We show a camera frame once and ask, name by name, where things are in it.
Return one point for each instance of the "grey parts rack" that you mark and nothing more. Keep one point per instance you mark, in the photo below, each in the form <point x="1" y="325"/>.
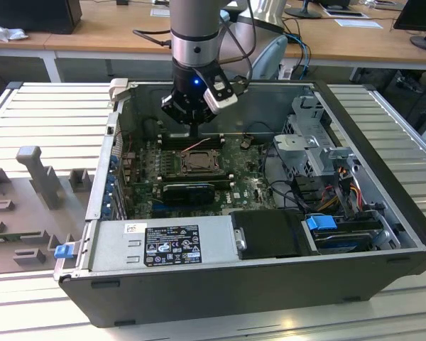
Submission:
<point x="39" y="213"/>

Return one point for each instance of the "green motherboard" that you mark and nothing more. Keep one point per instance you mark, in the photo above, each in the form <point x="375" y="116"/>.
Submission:
<point x="245" y="177"/>

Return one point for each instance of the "blue card retainer strip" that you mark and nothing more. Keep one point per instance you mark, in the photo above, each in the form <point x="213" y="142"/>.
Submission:
<point x="110" y="186"/>

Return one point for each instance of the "CPU socket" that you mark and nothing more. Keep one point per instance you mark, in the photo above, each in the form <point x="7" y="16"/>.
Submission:
<point x="219" y="171"/>

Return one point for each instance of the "white paper sheet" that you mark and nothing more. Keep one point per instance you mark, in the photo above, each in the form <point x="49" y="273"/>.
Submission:
<point x="159" y="12"/>
<point x="358" y="23"/>

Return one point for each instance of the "crumpled white paper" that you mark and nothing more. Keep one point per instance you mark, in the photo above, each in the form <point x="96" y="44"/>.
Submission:
<point x="9" y="32"/>

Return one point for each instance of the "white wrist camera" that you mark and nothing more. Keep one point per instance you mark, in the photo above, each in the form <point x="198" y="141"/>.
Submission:
<point x="220" y="101"/>

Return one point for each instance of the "black monitor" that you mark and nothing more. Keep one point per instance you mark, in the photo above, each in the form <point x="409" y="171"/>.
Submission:
<point x="417" y="14"/>

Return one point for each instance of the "black plastic shroud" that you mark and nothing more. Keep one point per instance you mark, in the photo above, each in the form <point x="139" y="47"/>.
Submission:
<point x="270" y="234"/>

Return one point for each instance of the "black chair base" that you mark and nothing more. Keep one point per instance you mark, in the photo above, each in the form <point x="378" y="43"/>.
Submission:
<point x="410" y="81"/>

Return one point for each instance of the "silver CPU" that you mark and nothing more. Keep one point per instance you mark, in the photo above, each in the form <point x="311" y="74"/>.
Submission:
<point x="200" y="162"/>

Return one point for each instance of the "black graphics card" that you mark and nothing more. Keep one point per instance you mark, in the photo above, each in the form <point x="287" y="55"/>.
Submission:
<point x="188" y="194"/>

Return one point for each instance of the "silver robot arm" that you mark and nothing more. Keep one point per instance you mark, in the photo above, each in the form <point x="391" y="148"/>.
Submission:
<point x="193" y="21"/>

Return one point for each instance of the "grey power supply unit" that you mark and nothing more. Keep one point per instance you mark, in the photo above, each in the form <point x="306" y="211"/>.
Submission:
<point x="110" y="245"/>

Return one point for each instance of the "black flat tablet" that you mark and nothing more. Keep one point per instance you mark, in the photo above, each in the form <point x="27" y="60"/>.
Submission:
<point x="346" y="13"/>

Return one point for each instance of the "metal drive cage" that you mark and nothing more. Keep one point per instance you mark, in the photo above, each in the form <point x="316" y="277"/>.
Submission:
<point x="305" y="149"/>

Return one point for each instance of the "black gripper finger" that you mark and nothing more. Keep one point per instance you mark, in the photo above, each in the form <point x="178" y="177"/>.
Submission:
<point x="204" y="115"/>
<point x="175" y="108"/>

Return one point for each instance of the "black round monitor stand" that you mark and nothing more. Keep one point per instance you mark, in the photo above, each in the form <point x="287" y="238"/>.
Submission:
<point x="303" y="13"/>

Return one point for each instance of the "blue case latch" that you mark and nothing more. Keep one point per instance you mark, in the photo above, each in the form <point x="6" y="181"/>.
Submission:
<point x="64" y="251"/>

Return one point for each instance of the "black open PC case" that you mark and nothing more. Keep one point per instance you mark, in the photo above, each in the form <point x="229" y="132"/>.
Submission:
<point x="199" y="298"/>

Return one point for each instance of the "black RAM slot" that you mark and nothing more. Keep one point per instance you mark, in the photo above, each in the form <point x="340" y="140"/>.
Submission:
<point x="174" y="145"/>
<point x="195" y="174"/>

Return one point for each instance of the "black computer box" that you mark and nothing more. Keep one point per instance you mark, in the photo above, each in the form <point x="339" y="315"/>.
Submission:
<point x="32" y="16"/>

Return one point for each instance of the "hard disk in blue carrier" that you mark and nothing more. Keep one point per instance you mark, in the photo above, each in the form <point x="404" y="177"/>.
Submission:
<point x="321" y="223"/>

